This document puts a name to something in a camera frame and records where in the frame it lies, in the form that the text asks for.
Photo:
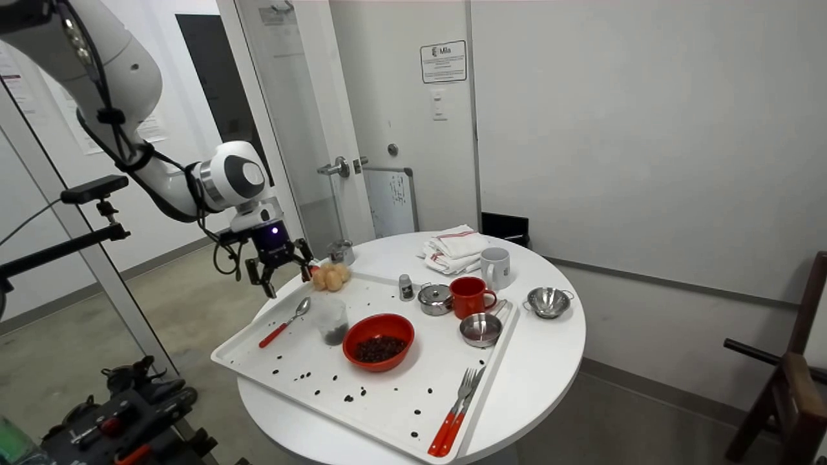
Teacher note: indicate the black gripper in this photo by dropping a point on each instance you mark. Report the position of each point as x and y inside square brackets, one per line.
[273, 250]

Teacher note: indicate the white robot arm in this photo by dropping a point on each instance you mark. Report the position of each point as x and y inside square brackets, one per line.
[116, 87]

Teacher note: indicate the red bowl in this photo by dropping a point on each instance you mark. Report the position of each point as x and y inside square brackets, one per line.
[379, 341]

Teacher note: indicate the small steel bowl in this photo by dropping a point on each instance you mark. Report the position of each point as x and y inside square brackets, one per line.
[481, 328]
[549, 304]

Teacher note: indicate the eggs in clear container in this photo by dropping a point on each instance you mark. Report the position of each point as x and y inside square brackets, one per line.
[330, 277]

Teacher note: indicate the grey salt shaker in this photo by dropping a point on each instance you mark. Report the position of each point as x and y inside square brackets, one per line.
[406, 287]

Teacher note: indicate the white plastic tray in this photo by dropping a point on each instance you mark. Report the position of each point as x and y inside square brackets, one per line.
[401, 406]

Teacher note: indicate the white and red cloth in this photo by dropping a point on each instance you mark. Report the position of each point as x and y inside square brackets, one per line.
[454, 252]

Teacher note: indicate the red mug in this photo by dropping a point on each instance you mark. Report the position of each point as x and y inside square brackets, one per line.
[471, 296]

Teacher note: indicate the wooden chair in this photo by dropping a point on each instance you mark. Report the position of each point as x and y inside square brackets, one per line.
[792, 399]

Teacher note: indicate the red-handled spoon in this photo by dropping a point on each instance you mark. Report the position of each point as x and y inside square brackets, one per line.
[303, 308]

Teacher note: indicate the metal door handle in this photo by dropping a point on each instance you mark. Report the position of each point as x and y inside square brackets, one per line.
[343, 167]

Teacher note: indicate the camera on tripod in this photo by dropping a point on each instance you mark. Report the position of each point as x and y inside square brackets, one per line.
[74, 221]

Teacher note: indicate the red-handled fork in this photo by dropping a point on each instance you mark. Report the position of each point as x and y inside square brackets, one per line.
[450, 424]

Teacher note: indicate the wall sign plate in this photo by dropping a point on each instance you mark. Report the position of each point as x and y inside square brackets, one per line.
[443, 64]

